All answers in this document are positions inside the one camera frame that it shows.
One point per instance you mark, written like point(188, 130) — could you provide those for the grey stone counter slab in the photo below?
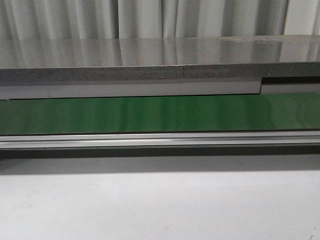
point(279, 58)

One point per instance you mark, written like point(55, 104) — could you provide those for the green conveyor belt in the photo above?
point(292, 111)

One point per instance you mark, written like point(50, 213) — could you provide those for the white pleated curtain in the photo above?
point(126, 19)

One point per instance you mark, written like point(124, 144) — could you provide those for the aluminium front conveyor rail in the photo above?
point(225, 138)

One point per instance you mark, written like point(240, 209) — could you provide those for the grey rear conveyor rail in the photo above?
point(167, 87)

